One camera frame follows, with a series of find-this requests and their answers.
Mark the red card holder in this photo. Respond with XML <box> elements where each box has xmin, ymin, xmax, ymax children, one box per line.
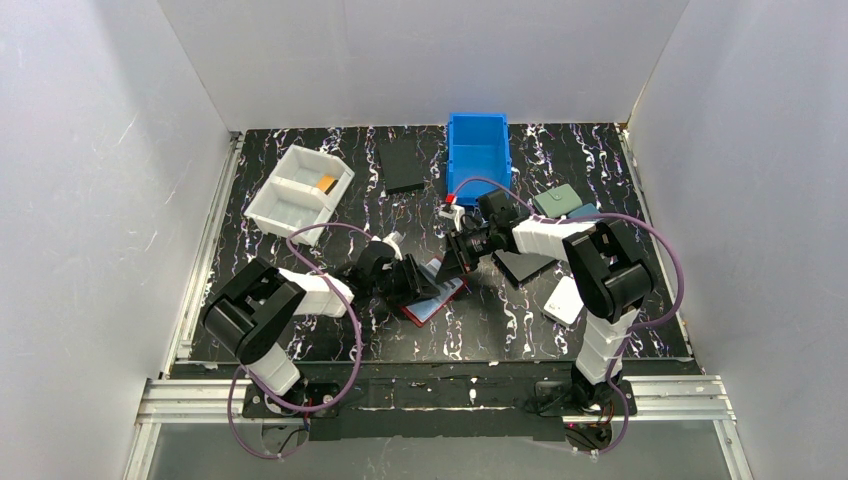
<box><xmin>400</xmin><ymin>277</ymin><xmax>467</xmax><ymax>328</ymax></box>

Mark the orange credit card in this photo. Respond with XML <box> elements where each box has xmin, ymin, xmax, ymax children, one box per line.
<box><xmin>315</xmin><ymin>175</ymin><xmax>338</xmax><ymax>195</ymax></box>

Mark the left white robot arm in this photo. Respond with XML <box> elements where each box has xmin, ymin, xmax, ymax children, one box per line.
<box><xmin>200</xmin><ymin>240</ymin><xmax>439</xmax><ymax>396</ymax></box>

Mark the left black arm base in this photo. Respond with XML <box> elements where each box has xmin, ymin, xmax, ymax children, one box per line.
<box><xmin>241</xmin><ymin>382</ymin><xmax>341</xmax><ymax>420</ymax></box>

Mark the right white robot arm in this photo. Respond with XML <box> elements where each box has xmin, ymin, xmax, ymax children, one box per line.
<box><xmin>436</xmin><ymin>191</ymin><xmax>657</xmax><ymax>398</ymax></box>

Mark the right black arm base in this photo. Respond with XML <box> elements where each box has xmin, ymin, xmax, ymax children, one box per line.
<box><xmin>523</xmin><ymin>380</ymin><xmax>638</xmax><ymax>455</ymax></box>

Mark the green card holder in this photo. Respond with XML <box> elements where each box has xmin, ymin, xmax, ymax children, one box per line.
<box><xmin>532</xmin><ymin>184</ymin><xmax>583</xmax><ymax>218</ymax></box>

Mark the white card holder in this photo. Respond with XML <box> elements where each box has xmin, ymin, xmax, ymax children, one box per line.
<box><xmin>543</xmin><ymin>276</ymin><xmax>584</xmax><ymax>326</ymax></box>

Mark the blue card holder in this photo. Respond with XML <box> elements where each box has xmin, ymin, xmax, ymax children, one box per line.
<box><xmin>567</xmin><ymin>204</ymin><xmax>599</xmax><ymax>219</ymax></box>

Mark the black notebook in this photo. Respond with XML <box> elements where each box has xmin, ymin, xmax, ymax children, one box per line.
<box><xmin>492</xmin><ymin>250</ymin><xmax>557</xmax><ymax>288</ymax></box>

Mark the blue plastic bin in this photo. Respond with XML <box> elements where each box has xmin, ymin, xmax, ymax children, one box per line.
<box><xmin>446</xmin><ymin>112</ymin><xmax>512</xmax><ymax>207</ymax></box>

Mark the black foam pad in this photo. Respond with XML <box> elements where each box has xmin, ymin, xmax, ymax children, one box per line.
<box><xmin>377</xmin><ymin>140</ymin><xmax>424</xmax><ymax>195</ymax></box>

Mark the white divided tray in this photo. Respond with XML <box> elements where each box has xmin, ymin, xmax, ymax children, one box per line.
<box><xmin>245</xmin><ymin>145</ymin><xmax>355</xmax><ymax>246</ymax></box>

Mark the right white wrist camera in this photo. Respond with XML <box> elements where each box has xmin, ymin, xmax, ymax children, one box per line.
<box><xmin>438</xmin><ymin>194</ymin><xmax>465</xmax><ymax>232</ymax></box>

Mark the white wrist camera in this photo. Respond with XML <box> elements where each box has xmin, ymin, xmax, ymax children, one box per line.
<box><xmin>382</xmin><ymin>231</ymin><xmax>404</xmax><ymax>260</ymax></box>
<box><xmin>438</xmin><ymin>194</ymin><xmax>465</xmax><ymax>232</ymax></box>

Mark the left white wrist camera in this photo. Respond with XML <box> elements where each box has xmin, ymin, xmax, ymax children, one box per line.
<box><xmin>382</xmin><ymin>231</ymin><xmax>404</xmax><ymax>260</ymax></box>

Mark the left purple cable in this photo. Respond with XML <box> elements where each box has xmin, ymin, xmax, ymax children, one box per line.
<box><xmin>225</xmin><ymin>222</ymin><xmax>379</xmax><ymax>462</ymax></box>

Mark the purple cable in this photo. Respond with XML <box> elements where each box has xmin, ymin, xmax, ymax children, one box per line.
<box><xmin>225</xmin><ymin>222</ymin><xmax>379</xmax><ymax>462</ymax></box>
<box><xmin>450</xmin><ymin>176</ymin><xmax>686</xmax><ymax>458</ymax></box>

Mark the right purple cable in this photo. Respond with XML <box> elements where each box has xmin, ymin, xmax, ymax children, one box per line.
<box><xmin>450</xmin><ymin>176</ymin><xmax>686</xmax><ymax>458</ymax></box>

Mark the aluminium frame rail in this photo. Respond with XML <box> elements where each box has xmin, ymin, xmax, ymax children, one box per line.
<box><xmin>123</xmin><ymin>375</ymin><xmax>753</xmax><ymax>479</ymax></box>

